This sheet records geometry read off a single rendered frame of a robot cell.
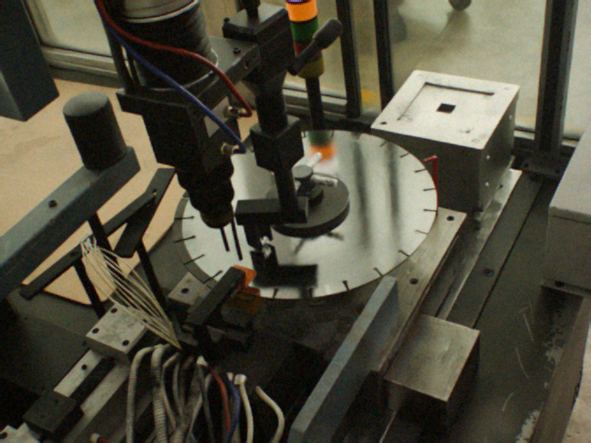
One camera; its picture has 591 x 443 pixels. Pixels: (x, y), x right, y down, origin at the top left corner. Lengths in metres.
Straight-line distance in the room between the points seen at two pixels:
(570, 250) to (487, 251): 0.15
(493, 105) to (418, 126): 0.12
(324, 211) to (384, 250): 0.10
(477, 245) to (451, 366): 0.28
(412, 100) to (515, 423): 0.53
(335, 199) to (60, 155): 0.77
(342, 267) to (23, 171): 0.86
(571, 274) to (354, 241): 0.34
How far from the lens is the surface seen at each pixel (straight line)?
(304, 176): 0.91
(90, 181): 0.93
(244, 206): 0.87
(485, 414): 0.98
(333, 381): 0.70
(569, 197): 1.04
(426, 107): 1.21
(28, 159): 1.59
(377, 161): 1.01
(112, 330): 0.96
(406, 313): 0.94
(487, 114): 1.18
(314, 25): 1.14
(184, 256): 0.92
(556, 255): 1.07
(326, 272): 0.86
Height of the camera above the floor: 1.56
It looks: 41 degrees down
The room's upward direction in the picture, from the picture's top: 11 degrees counter-clockwise
